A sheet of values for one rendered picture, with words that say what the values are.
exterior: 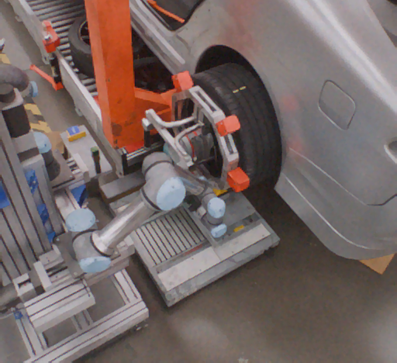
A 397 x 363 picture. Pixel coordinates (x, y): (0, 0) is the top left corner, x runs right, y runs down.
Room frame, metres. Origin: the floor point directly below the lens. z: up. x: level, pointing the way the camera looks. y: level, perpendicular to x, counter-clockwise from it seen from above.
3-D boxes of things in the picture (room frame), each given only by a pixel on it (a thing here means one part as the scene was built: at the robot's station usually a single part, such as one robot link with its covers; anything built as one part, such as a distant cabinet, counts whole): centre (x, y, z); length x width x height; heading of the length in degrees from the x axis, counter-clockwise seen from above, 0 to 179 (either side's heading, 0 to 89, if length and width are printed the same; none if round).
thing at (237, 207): (1.77, -0.15, 0.32); 0.40 x 0.30 x 0.28; 36
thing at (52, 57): (2.86, 1.20, 0.30); 0.09 x 0.05 x 0.50; 36
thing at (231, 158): (1.67, -0.01, 0.85); 0.54 x 0.07 x 0.54; 36
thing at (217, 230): (1.15, -0.10, 0.85); 0.11 x 0.08 x 0.09; 36
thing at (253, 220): (1.77, -0.15, 0.13); 0.50 x 0.36 x 0.10; 36
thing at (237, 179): (1.42, -0.20, 0.85); 0.09 x 0.08 x 0.07; 36
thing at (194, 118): (1.68, 0.15, 1.03); 0.19 x 0.18 x 0.11; 126
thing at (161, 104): (2.13, 0.22, 0.69); 0.52 x 0.17 x 0.35; 126
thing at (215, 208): (1.17, -0.09, 0.95); 0.11 x 0.08 x 0.11; 29
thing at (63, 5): (3.20, 0.89, 0.14); 2.47 x 0.85 x 0.27; 36
